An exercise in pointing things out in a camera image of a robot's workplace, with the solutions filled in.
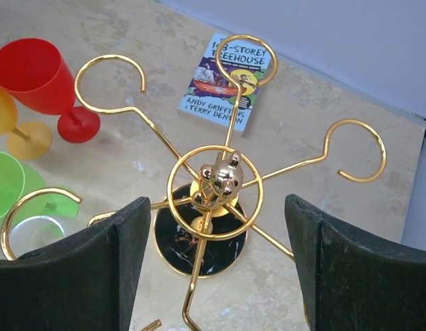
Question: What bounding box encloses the orange plastic goblet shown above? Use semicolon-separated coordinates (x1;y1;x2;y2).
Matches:
0;87;52;160

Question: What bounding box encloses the red plastic goblet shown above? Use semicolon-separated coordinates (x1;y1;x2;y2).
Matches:
0;38;101;143

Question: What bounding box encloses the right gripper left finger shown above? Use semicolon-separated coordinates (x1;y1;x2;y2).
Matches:
0;197;151;330

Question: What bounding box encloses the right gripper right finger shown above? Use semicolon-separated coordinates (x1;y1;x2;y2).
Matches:
284;194;426;330

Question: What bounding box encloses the treehouse paperback book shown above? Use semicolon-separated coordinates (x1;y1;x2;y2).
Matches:
179;33;271;133

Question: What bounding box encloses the clear wine glass standing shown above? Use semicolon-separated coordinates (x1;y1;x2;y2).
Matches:
10;216;65;257

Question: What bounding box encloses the gold wine glass rack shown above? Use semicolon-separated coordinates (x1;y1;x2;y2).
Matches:
0;33;388;331

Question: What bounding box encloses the green goblet rear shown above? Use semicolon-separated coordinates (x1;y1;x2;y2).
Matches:
0;151;79;223

